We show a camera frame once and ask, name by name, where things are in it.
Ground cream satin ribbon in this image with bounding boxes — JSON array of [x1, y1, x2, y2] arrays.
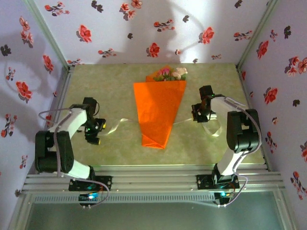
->
[[99, 114, 224, 138]]

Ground orange wrapping paper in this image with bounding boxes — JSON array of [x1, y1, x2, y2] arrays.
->
[[133, 65, 188, 150]]

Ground pink artificial flower sprig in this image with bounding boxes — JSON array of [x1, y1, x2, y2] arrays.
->
[[153, 68, 175, 81]]

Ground small controller circuit board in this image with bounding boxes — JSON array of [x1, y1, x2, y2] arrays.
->
[[78, 193, 99, 202], [214, 191, 235, 200]]

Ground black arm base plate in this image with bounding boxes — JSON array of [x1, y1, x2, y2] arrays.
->
[[196, 174, 240, 190], [68, 175, 113, 192]]

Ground grey left arm cable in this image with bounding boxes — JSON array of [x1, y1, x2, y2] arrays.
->
[[38, 107, 110, 208]]

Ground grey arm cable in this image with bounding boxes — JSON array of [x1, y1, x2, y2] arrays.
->
[[38, 107, 110, 208], [214, 95, 263, 208]]

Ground aluminium frame beam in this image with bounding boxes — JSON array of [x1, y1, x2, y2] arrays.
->
[[21, 164, 286, 195]]

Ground aluminium corner post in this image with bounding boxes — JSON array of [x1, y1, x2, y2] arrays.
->
[[24, 0, 72, 71], [236, 0, 279, 70]]

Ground grey slotted cable duct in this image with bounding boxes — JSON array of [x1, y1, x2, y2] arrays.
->
[[31, 193, 216, 204]]

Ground grey right arm cable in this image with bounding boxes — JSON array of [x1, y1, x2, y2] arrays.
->
[[214, 95, 263, 208]]

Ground aluminium lower frame post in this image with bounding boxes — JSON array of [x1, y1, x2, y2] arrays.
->
[[274, 189, 298, 230], [7, 194, 33, 230]]

